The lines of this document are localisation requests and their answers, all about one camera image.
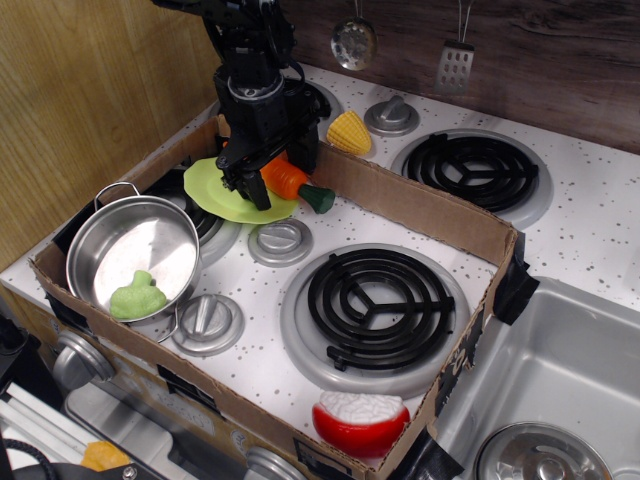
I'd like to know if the silver knob back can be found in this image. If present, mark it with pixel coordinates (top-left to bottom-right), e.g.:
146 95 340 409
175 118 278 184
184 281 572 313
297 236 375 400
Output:
364 95 420 137

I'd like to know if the yellow toy corn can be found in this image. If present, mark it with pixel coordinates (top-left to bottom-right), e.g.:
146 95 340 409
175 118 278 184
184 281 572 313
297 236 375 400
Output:
326 110 372 155

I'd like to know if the silver knob centre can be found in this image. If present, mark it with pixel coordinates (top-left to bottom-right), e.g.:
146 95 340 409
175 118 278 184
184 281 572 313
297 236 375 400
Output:
248 218 314 268

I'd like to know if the hanging slotted spoon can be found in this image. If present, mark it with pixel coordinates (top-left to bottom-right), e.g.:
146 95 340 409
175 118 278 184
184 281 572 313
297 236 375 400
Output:
330 1 378 71

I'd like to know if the orange yellow toy piece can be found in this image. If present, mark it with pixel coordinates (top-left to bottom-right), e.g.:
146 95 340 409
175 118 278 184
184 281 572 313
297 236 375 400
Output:
80 441 131 472

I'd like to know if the hanging metal spatula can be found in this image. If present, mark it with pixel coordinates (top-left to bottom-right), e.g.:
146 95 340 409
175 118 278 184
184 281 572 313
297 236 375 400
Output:
434 1 475 96

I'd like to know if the silver pot lid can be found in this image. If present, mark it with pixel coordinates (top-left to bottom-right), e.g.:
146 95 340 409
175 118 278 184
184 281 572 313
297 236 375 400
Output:
473 422 613 479

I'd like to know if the light green plastic plate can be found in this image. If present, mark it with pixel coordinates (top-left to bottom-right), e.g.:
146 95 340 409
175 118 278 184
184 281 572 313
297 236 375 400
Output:
183 157 298 225

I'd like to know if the silver metal pot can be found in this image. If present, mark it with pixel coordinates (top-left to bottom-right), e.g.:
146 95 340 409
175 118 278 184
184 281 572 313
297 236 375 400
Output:
66 181 202 343

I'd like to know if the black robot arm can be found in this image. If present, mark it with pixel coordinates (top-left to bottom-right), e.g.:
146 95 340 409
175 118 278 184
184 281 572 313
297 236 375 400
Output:
158 1 331 211

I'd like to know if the silver oven knob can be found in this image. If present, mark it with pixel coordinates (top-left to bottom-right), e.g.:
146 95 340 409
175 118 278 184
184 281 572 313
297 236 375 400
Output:
53 330 115 391
243 446 306 480

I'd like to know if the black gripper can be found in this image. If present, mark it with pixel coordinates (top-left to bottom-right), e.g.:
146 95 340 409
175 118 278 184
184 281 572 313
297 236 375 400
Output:
214 69 320 211

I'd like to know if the silver oven knob bottom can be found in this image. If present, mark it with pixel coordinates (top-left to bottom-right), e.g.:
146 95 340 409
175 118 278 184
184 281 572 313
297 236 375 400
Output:
243 446 306 480

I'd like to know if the red bowl of rice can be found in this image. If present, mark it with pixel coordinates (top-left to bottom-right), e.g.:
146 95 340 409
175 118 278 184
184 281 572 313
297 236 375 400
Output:
312 391 411 458

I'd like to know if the black cable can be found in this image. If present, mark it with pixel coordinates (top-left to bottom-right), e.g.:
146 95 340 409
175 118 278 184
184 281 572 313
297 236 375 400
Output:
0 437 56 480

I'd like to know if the orange toy carrot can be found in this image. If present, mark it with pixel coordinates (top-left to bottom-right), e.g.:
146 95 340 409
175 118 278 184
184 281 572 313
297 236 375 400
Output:
222 141 336 215

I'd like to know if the green toy vegetable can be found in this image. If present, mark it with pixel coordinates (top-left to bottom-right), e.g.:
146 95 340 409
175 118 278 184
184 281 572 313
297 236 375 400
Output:
109 270 167 320

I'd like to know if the front left black burner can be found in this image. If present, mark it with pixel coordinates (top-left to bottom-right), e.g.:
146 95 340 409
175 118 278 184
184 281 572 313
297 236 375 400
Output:
144 167 241 268

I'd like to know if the silver sink basin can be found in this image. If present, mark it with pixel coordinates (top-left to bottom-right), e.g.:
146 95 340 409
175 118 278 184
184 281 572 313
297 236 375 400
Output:
436 278 639 479

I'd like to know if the back right black burner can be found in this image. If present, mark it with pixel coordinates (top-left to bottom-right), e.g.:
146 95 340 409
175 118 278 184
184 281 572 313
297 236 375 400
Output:
391 129 554 230

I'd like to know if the silver oven knob left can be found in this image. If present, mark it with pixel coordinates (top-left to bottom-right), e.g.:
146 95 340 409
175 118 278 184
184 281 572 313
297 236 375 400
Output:
53 330 115 391

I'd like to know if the front right black burner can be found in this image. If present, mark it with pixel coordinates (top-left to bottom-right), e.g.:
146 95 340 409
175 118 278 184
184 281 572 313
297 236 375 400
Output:
280 244 471 399

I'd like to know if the silver knob front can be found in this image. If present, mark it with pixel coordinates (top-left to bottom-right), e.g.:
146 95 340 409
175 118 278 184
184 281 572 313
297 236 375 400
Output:
172 294 245 358

